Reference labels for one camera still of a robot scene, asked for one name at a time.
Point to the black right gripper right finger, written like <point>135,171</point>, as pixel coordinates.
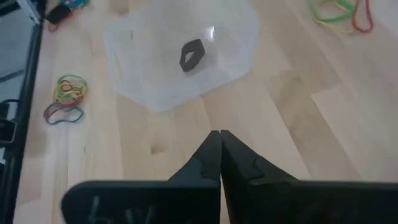
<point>295,205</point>

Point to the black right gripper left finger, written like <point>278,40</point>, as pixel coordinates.
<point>155,202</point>

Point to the colourful bands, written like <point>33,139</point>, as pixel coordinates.
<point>70,92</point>

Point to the red rubber band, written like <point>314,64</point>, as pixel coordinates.
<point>51,28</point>
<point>46,112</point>

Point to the rubber bands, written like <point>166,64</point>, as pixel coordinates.
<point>354,21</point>
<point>57,15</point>
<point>332,28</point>

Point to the teal rubber band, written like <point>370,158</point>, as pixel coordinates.
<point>62,122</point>

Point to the orange rubber band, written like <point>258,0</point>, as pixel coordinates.
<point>74,103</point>

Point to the clear plastic bin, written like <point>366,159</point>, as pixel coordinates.
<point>149,62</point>

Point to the black frame crossbar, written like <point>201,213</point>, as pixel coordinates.
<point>28,93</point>

